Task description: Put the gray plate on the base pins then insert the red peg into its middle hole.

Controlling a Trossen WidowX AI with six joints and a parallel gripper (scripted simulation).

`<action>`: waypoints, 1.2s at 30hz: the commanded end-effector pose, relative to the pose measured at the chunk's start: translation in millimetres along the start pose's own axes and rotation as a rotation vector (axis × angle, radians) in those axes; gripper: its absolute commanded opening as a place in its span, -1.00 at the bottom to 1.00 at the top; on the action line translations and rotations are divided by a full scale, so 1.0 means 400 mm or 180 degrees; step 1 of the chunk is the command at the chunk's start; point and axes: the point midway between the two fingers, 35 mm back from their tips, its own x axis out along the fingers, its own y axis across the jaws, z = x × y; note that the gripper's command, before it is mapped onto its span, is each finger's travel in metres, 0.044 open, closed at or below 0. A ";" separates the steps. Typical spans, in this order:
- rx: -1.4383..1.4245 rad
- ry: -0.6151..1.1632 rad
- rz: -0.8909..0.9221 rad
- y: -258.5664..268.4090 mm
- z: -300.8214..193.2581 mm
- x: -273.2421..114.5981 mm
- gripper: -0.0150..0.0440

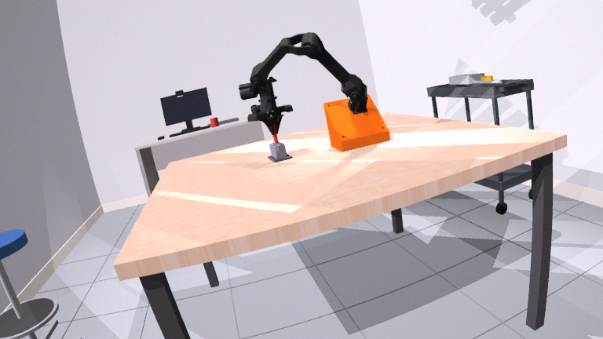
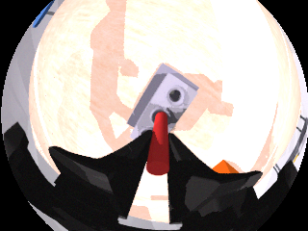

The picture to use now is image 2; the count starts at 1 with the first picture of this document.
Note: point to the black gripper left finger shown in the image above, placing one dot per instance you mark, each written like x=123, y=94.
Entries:
x=117, y=175

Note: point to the red peg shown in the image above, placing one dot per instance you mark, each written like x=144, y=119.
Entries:
x=158, y=158

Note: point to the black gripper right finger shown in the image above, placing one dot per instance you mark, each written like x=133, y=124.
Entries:
x=192, y=184

